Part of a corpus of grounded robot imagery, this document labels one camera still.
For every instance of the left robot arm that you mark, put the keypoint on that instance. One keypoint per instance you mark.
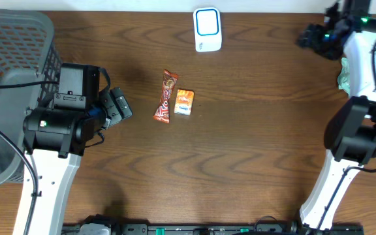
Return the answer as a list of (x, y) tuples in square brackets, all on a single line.
[(55, 139)]

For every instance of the small orange box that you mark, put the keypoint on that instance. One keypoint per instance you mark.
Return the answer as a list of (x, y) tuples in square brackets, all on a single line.
[(184, 102)]

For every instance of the orange brown snack bag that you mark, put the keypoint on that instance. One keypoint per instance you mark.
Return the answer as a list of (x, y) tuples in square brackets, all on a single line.
[(162, 112)]

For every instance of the green white snack packet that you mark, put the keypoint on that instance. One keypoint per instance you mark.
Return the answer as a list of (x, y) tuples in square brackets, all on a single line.
[(343, 79)]

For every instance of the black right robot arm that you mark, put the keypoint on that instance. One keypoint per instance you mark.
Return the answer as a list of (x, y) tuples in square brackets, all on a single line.
[(350, 136)]

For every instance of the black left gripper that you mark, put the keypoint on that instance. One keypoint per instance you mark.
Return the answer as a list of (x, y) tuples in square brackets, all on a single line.
[(117, 106)]

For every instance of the grey plastic mesh basket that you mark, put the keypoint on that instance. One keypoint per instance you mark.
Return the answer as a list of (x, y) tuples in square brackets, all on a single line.
[(29, 65)]

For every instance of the white barcode scanner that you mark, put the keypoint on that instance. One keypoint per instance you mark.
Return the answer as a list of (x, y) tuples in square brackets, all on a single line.
[(207, 29)]

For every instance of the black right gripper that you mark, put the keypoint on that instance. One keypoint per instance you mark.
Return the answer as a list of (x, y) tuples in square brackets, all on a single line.
[(310, 39)]

